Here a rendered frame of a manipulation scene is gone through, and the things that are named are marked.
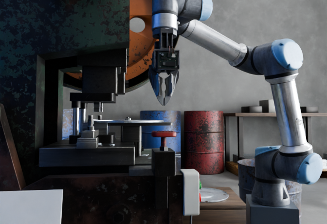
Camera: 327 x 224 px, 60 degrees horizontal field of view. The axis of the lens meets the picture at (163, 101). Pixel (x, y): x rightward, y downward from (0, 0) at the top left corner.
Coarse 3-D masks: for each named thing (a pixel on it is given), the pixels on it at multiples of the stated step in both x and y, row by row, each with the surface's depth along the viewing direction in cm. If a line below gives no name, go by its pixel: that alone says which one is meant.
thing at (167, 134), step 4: (152, 132) 81; (156, 132) 80; (160, 132) 80; (164, 132) 80; (168, 132) 80; (172, 132) 80; (152, 136) 81; (156, 136) 80; (160, 136) 80; (164, 136) 80; (168, 136) 80; (172, 136) 80; (164, 140) 82; (164, 144) 82
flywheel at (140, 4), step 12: (132, 0) 154; (144, 0) 155; (132, 12) 154; (144, 12) 155; (132, 36) 153; (144, 36) 154; (132, 48) 153; (144, 48) 154; (132, 60) 153; (144, 60) 150; (132, 72) 149; (144, 72) 152
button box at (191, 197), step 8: (184, 176) 88; (192, 176) 89; (184, 184) 88; (192, 184) 89; (184, 192) 88; (192, 192) 88; (184, 200) 88; (192, 200) 88; (184, 208) 88; (192, 208) 88
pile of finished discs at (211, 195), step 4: (204, 188) 177; (208, 188) 177; (212, 188) 176; (200, 192) 166; (204, 192) 166; (208, 192) 166; (212, 192) 168; (216, 192) 168; (220, 192) 168; (224, 192) 168; (204, 196) 158; (208, 196) 158; (212, 196) 159; (216, 196) 160; (220, 196) 160; (224, 196) 160; (228, 196) 159; (204, 200) 152; (208, 200) 152; (212, 200) 152; (216, 200) 152; (220, 200) 151
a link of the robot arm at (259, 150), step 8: (256, 152) 119; (264, 152) 115; (272, 152) 114; (256, 160) 118; (264, 160) 115; (272, 160) 111; (256, 168) 118; (264, 168) 115; (272, 168) 111; (256, 176) 118; (264, 176) 115; (272, 176) 114
